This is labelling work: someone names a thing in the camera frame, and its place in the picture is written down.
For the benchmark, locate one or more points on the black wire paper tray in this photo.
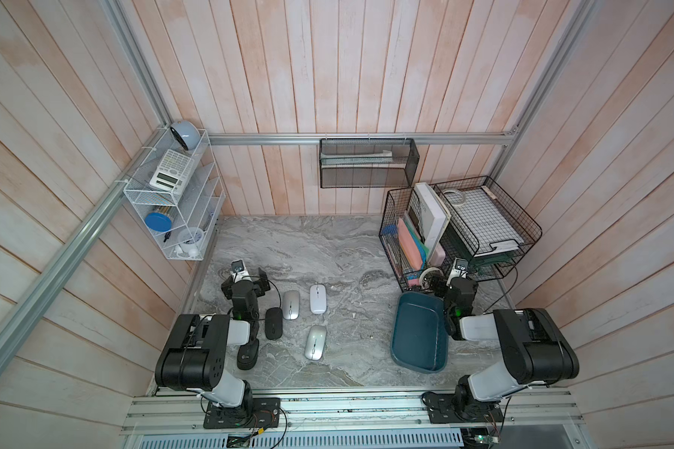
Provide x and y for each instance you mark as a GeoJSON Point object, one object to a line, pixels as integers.
{"type": "Point", "coordinates": [492, 266]}

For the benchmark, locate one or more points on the black mesh wall basket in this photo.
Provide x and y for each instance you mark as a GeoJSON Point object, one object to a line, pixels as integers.
{"type": "Point", "coordinates": [367, 162]}

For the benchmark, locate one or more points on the tape roll by rack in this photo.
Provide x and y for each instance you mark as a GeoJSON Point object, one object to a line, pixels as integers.
{"type": "Point", "coordinates": [428, 276]}

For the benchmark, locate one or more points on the white grid notepad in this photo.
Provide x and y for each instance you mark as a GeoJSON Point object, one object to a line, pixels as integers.
{"type": "Point", "coordinates": [484, 228]}

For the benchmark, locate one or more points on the white computer mouse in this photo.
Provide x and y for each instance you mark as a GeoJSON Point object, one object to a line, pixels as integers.
{"type": "Point", "coordinates": [318, 299]}

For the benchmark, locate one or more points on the black wire file rack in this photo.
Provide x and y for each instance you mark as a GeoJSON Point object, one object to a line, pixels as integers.
{"type": "Point", "coordinates": [396, 205]}

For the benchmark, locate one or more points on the white thick book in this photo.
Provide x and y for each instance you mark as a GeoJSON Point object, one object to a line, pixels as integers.
{"type": "Point", "coordinates": [428, 215]}

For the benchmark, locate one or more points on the silver mouse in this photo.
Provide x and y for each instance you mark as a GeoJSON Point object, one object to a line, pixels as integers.
{"type": "Point", "coordinates": [315, 343]}
{"type": "Point", "coordinates": [291, 305]}

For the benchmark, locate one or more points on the blue lid pencil jar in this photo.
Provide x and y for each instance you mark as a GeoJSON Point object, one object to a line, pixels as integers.
{"type": "Point", "coordinates": [159, 220]}

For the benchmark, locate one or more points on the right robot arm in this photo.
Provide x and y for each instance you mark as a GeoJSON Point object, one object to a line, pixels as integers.
{"type": "Point", "coordinates": [533, 352]}

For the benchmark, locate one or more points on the white wire wall shelf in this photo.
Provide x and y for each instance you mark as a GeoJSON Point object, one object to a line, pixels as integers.
{"type": "Point", "coordinates": [201, 203]}

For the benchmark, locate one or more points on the pink folder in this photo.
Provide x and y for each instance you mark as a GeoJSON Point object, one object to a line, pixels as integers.
{"type": "Point", "coordinates": [409, 246]}

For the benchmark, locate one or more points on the white desk calculator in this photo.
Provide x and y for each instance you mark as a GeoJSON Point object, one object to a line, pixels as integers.
{"type": "Point", "coordinates": [173, 172]}

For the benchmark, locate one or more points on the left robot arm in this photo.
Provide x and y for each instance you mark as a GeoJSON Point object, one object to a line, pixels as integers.
{"type": "Point", "coordinates": [195, 355]}

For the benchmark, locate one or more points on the blue grey round speaker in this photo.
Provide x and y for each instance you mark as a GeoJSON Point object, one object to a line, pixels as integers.
{"type": "Point", "coordinates": [185, 134]}

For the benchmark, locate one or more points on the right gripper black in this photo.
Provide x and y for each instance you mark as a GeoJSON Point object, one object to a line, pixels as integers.
{"type": "Point", "coordinates": [439, 291]}

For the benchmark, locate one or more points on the black mouse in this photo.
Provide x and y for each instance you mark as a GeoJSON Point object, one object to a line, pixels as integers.
{"type": "Point", "coordinates": [274, 323]}
{"type": "Point", "coordinates": [247, 355]}

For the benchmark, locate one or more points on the teal plastic storage tray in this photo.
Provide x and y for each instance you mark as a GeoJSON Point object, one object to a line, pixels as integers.
{"type": "Point", "coordinates": [419, 338]}

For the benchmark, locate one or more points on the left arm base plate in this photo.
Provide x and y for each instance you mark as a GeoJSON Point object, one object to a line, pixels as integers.
{"type": "Point", "coordinates": [252, 413]}

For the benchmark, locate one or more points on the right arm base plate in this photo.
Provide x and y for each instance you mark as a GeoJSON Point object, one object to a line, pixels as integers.
{"type": "Point", "coordinates": [458, 408]}

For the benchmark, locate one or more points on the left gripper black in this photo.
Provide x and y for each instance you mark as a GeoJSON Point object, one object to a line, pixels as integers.
{"type": "Point", "coordinates": [261, 284]}

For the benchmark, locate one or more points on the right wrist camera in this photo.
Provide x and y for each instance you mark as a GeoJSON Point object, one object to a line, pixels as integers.
{"type": "Point", "coordinates": [459, 269]}

